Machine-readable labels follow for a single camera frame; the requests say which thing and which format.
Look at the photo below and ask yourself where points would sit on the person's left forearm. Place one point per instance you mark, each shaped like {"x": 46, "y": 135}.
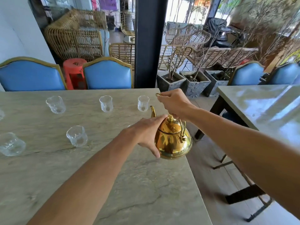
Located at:
{"x": 86, "y": 182}

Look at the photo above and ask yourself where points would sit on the light blue sofa cushion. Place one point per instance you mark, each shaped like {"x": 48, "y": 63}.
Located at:
{"x": 103, "y": 40}

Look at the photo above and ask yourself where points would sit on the bare twig plant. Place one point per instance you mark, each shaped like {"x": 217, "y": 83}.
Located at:
{"x": 206, "y": 49}
{"x": 174, "y": 44}

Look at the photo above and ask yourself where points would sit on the person's left thumb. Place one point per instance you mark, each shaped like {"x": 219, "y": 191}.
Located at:
{"x": 151, "y": 148}

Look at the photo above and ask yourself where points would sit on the red plastic stool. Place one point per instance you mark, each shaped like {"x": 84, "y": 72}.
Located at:
{"x": 74, "y": 72}

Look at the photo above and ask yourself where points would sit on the clear textured drinking glass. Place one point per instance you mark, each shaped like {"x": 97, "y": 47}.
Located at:
{"x": 11, "y": 144}
{"x": 106, "y": 104}
{"x": 143, "y": 103}
{"x": 77, "y": 136}
{"x": 56, "y": 105}

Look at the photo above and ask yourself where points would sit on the person's left hand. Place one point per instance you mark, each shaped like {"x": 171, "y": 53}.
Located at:
{"x": 143, "y": 132}

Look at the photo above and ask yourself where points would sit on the person's right hand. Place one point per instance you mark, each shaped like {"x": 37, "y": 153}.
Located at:
{"x": 177, "y": 104}

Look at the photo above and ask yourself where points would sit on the grey stone square planter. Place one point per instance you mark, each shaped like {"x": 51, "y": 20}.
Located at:
{"x": 170, "y": 84}
{"x": 214, "y": 81}
{"x": 195, "y": 85}

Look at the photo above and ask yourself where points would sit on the person's right fingers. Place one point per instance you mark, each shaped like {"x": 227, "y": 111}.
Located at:
{"x": 166, "y": 98}

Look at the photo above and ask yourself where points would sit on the black potted plant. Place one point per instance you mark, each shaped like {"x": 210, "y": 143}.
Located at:
{"x": 110, "y": 22}

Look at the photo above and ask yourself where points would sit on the person's right forearm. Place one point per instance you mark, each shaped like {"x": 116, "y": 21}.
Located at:
{"x": 246, "y": 149}

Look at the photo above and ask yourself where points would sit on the black pillar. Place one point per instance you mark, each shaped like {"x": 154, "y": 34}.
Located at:
{"x": 150, "y": 42}

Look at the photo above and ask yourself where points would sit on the gold metal teapot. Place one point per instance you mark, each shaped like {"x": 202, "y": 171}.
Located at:
{"x": 172, "y": 140}

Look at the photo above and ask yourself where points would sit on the rattan sofa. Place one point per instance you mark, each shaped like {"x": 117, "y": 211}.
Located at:
{"x": 70, "y": 37}

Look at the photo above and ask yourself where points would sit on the rattan chair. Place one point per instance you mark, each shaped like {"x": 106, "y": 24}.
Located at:
{"x": 236, "y": 56}
{"x": 126, "y": 23}
{"x": 121, "y": 52}
{"x": 208, "y": 56}
{"x": 173, "y": 56}
{"x": 181, "y": 32}

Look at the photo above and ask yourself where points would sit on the blue padded gold-framed chair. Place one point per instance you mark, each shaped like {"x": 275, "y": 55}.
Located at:
{"x": 247, "y": 74}
{"x": 284, "y": 73}
{"x": 107, "y": 74}
{"x": 30, "y": 76}

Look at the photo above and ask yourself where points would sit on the black covered scooter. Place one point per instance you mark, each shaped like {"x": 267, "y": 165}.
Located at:
{"x": 219, "y": 32}

